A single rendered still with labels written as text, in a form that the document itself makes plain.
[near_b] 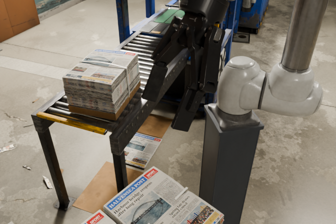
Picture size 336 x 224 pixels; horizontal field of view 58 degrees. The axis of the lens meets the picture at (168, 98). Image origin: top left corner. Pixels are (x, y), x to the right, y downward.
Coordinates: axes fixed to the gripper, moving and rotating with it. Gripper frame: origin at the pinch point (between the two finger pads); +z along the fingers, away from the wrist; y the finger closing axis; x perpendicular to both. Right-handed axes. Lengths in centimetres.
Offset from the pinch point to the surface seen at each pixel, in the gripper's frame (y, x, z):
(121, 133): -91, 35, 43
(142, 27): -224, 79, -10
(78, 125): -104, 16, 48
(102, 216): -46, 19, 58
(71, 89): -114, 10, 32
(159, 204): -42, 38, 49
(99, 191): -143, 58, 111
